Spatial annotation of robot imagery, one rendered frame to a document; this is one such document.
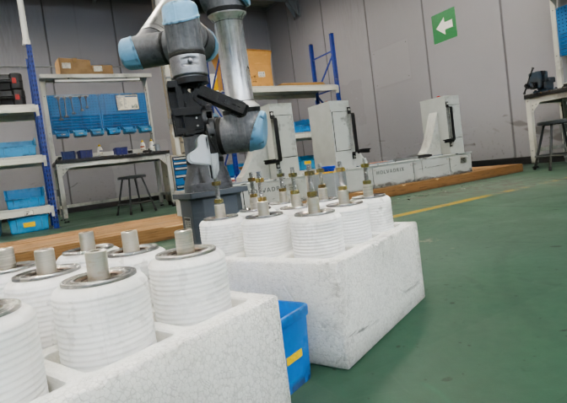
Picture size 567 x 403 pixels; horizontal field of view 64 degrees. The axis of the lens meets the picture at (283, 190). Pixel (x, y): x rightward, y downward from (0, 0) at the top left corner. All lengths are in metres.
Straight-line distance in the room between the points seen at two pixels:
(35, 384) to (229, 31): 1.12
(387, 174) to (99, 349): 3.40
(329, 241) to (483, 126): 5.87
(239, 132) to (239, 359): 0.90
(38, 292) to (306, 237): 0.43
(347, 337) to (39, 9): 9.25
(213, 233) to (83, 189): 8.26
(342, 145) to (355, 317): 2.82
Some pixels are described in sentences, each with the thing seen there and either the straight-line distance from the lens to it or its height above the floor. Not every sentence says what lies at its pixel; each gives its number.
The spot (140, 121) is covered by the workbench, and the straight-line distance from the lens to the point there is 6.96.
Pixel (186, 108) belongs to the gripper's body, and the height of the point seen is 0.48.
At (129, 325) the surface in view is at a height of 0.21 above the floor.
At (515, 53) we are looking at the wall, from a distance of 6.38.
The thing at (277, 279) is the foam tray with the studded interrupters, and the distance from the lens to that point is 0.82.
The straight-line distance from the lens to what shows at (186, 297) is 0.55.
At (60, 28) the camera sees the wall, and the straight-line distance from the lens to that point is 9.64.
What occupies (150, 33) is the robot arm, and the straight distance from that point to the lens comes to 1.14.
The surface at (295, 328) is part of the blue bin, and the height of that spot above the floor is 0.09.
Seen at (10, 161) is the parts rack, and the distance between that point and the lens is 5.38.
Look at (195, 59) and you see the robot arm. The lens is 0.97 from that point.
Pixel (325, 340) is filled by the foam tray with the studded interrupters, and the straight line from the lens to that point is 0.80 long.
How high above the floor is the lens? 0.34
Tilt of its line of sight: 3 degrees down
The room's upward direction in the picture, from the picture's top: 7 degrees counter-clockwise
